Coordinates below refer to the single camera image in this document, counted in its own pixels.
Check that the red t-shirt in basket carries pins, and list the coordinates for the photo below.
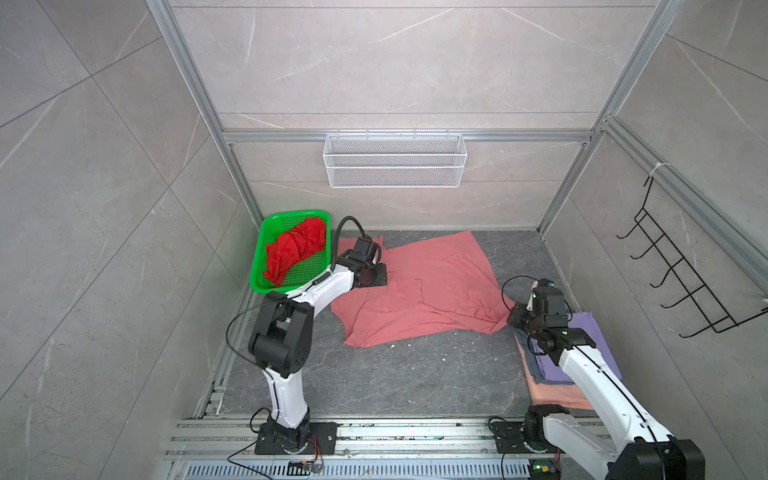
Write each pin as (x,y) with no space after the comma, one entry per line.
(294,246)

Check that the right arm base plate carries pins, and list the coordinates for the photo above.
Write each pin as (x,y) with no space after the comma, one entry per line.
(518,436)

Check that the aluminium rail frame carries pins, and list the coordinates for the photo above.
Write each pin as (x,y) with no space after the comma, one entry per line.
(366,448)

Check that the black wire hook rack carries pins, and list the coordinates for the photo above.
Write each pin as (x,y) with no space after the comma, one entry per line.
(680,267)

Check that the white wire mesh basket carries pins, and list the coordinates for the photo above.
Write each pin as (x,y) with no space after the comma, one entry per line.
(379,161)

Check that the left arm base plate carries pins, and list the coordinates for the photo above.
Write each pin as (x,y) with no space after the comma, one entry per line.
(274,439)

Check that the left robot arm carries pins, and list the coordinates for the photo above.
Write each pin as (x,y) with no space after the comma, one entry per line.
(281,340)

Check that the green plastic basket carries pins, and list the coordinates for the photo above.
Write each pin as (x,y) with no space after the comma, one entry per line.
(302,272)

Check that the folded purple t-shirt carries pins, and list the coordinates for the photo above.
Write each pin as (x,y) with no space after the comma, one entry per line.
(551,374)

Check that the pink t-shirt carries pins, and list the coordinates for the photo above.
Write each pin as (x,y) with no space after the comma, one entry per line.
(433,286)

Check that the folded salmon t-shirt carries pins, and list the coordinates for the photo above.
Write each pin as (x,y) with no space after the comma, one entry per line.
(567,396)

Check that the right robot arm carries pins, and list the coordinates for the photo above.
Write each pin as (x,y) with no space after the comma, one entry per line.
(640,447)

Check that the folded grey t-shirt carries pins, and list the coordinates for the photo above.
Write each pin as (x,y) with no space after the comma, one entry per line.
(529,358)

